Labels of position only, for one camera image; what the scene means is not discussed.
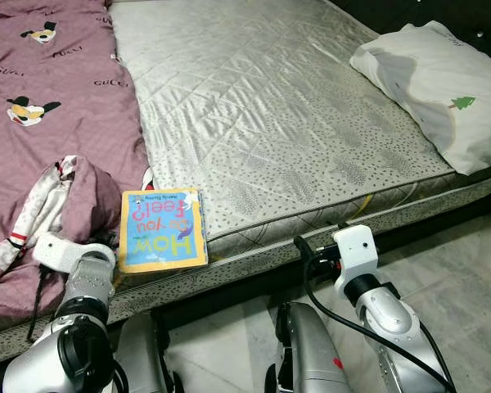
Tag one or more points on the colourful children's picture book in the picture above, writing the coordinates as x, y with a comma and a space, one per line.
164, 233

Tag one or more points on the white pillow green tree print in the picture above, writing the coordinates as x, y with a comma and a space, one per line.
442, 90

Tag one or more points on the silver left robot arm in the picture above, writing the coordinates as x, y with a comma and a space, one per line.
86, 282

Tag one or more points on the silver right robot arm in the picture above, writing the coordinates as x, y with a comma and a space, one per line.
393, 319

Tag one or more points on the silver robot right leg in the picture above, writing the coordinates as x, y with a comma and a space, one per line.
307, 352

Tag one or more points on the silver robot leg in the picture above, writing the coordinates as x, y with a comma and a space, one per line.
307, 352
143, 360

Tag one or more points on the grey patterned bed base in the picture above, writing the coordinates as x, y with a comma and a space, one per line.
172, 291

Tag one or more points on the white quilted mattress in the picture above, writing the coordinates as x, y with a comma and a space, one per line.
270, 106

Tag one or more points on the silver robot left leg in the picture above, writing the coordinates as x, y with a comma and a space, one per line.
143, 360

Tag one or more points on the white red striped cloth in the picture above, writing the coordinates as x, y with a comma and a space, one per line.
41, 205

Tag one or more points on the pink cartoon print blanket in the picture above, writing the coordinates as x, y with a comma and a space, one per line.
57, 98

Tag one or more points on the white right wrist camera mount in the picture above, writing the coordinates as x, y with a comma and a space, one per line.
356, 250

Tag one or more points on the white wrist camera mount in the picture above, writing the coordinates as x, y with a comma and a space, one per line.
356, 250
65, 252

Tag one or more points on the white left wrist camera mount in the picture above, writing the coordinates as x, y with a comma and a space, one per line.
65, 252

